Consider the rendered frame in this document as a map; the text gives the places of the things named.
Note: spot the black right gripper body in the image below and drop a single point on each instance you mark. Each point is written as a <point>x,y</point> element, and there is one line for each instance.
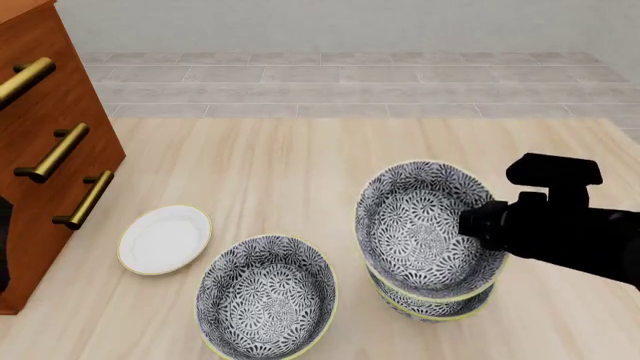
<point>484,224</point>

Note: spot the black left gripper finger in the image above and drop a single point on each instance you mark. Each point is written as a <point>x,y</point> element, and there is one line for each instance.
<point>5,243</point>

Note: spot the wooden cabinet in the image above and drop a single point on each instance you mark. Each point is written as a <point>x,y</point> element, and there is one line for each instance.
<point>75,112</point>

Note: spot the wooden cabinet drawer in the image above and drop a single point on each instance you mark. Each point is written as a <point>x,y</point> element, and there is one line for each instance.
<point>45,98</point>
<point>30,195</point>
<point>45,247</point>

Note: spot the white plate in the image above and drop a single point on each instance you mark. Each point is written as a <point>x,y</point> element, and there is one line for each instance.
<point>165,240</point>

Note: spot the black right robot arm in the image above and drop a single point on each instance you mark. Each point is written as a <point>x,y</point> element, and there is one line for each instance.
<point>575,236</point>

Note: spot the black patterned bowl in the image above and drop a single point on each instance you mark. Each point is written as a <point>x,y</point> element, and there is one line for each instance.
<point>435,309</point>
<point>415,228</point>
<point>265,300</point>

